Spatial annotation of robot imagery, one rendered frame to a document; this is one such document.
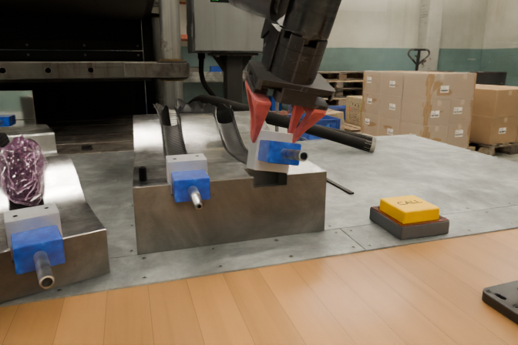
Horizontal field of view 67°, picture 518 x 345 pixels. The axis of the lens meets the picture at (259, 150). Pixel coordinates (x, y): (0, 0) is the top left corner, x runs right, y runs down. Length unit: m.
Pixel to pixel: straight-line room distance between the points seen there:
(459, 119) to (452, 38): 4.77
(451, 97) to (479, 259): 3.95
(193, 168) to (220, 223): 0.08
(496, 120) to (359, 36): 3.79
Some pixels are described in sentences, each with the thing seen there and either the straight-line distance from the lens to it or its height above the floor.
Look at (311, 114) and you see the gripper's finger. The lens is 0.50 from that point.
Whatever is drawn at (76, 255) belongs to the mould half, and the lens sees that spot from 0.49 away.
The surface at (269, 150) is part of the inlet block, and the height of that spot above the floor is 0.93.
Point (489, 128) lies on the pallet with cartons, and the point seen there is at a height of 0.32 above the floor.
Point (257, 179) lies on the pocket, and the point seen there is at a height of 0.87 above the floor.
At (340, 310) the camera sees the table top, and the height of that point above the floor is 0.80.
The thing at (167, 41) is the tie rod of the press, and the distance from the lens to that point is 1.23.
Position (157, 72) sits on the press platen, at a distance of 1.22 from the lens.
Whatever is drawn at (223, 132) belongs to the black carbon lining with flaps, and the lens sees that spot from 0.77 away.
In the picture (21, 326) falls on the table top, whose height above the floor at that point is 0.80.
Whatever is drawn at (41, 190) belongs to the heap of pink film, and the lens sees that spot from 0.61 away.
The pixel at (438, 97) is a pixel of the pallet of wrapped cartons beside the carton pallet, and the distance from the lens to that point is 4.38.
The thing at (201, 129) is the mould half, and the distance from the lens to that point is 0.77.
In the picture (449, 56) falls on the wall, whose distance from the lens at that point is 9.20.
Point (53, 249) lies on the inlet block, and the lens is 0.45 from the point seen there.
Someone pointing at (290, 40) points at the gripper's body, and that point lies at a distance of 0.47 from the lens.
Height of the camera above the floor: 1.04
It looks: 13 degrees down
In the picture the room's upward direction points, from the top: straight up
